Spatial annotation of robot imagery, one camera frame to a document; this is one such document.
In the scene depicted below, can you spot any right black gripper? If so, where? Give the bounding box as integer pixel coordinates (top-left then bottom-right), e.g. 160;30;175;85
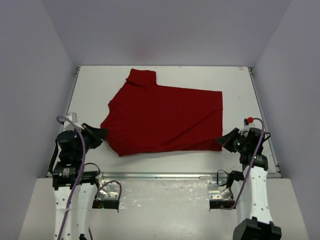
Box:
215;127;248;154

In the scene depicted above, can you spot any red t-shirt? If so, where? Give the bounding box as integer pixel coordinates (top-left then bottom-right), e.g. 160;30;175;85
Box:
100;69;223;157

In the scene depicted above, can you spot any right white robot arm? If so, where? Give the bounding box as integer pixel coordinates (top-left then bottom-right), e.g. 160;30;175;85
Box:
216;126;282;240

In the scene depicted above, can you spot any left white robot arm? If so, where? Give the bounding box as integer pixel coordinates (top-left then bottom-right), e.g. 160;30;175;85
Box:
48;123;108;240

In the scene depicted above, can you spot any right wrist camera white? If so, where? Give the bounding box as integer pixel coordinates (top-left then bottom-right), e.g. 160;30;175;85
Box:
238;117;261;137

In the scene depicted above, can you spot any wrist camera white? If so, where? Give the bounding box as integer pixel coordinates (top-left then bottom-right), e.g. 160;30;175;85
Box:
238;117;261;137
63;112;82;131

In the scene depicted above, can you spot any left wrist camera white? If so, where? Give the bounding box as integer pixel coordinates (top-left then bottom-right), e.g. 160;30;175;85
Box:
63;112;82;131

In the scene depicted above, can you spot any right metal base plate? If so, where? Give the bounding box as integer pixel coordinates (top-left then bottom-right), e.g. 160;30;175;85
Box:
207;180;234;201

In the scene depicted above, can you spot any metal base plate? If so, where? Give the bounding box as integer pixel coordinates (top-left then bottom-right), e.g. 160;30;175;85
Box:
94;180;122;201
207;180;234;201

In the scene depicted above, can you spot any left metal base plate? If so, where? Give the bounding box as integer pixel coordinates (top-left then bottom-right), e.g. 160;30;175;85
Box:
94;180;122;201

